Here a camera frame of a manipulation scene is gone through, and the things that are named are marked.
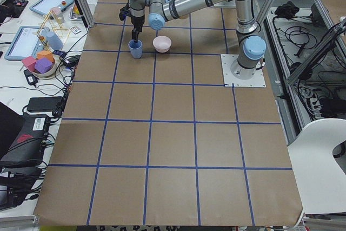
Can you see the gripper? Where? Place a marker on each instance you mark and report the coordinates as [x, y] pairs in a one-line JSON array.
[[137, 21]]

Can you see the blue cup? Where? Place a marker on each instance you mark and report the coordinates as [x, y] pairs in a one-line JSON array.
[[54, 41], [136, 48]]

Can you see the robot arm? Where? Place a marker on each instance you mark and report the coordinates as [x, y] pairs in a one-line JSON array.
[[158, 12]]

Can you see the pink bowl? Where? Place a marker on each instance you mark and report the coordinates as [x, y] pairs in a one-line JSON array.
[[162, 44]]

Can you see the pink cup on desk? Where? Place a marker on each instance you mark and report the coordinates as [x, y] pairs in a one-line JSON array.
[[56, 13]]

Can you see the blue cup on rack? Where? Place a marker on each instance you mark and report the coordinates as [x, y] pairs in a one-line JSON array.
[[54, 41]]

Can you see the bowl of foam blocks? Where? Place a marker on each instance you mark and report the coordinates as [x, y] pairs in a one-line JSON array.
[[43, 66]]

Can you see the white chair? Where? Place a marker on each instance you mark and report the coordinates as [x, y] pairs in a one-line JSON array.
[[320, 180]]

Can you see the gold wire rack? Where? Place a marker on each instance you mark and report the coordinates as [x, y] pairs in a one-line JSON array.
[[51, 24]]

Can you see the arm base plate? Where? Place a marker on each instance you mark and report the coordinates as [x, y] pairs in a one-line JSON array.
[[236, 76]]

